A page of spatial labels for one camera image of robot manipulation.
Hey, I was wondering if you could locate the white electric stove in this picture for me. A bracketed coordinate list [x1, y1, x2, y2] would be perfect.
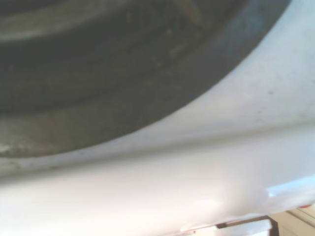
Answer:
[0, 0, 315, 236]

